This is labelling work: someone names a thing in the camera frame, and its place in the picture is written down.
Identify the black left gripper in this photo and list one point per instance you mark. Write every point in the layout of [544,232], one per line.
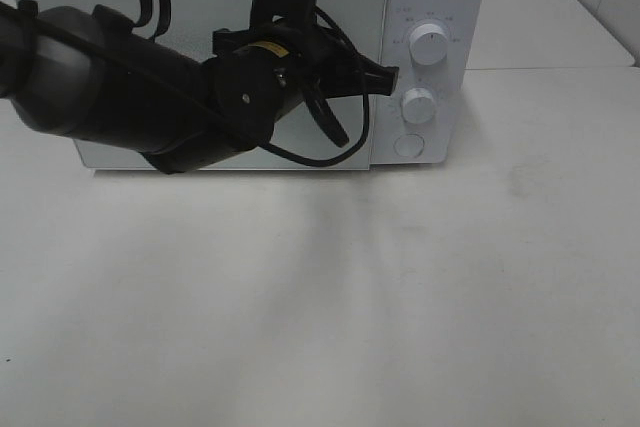
[320,60]

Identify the round white door button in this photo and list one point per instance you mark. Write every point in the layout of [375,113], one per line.
[409,146]

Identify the white microwave door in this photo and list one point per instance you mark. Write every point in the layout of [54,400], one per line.
[350,137]

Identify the lower white microwave knob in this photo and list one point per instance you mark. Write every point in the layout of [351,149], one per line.
[418,106]

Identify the white microwave knob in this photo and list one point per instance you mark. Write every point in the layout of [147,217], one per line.
[428,42]
[418,106]

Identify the upper white microwave knob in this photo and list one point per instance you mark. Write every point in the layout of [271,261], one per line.
[428,42]

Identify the white adjacent table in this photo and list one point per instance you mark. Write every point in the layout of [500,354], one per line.
[539,34]

